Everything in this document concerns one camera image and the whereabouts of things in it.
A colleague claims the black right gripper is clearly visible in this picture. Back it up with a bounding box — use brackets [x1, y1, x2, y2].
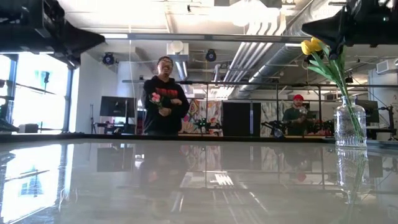
[301, 0, 398, 59]

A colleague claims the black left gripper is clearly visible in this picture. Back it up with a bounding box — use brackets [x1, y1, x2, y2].
[0, 0, 106, 68]

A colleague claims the yellow artificial tulip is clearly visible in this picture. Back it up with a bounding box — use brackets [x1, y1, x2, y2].
[300, 39, 366, 146]
[310, 36, 366, 146]

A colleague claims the clear ribbed glass vase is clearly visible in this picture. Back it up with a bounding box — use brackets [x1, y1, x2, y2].
[334, 95, 368, 148]

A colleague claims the black round ceiling speaker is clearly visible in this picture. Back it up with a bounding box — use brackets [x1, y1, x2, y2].
[101, 52, 116, 66]
[204, 49, 218, 63]

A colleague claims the black computer monitor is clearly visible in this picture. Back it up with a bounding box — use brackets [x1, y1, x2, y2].
[99, 95, 137, 133]
[354, 99, 380, 124]

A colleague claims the person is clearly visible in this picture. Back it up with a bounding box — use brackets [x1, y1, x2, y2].
[142, 55, 191, 136]
[281, 94, 309, 136]

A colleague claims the pink flower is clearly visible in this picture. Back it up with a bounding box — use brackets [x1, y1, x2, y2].
[149, 91, 164, 110]

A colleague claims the white ceiling unit box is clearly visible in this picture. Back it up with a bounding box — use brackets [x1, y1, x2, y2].
[166, 40, 190, 62]

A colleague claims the white leaf pattern curtain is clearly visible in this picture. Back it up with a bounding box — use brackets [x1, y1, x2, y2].
[260, 101, 304, 138]

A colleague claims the long ceiling light bar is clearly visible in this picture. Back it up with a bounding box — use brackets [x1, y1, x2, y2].
[99, 32, 312, 44]

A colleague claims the black backdrop panel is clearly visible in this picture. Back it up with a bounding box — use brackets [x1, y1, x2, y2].
[222, 101, 261, 138]

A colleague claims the colourful patchwork tapestry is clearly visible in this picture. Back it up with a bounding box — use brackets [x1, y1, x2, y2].
[180, 98, 223, 137]

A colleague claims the large silver air duct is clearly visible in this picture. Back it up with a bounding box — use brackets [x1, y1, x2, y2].
[231, 0, 343, 100]

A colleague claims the white wall air unit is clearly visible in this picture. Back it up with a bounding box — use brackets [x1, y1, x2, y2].
[375, 58, 398, 75]

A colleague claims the black tripod camera arm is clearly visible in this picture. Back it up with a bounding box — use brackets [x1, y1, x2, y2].
[378, 105, 397, 141]

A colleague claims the black metal rack frame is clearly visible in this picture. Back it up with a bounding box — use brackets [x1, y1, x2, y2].
[123, 80, 398, 138]

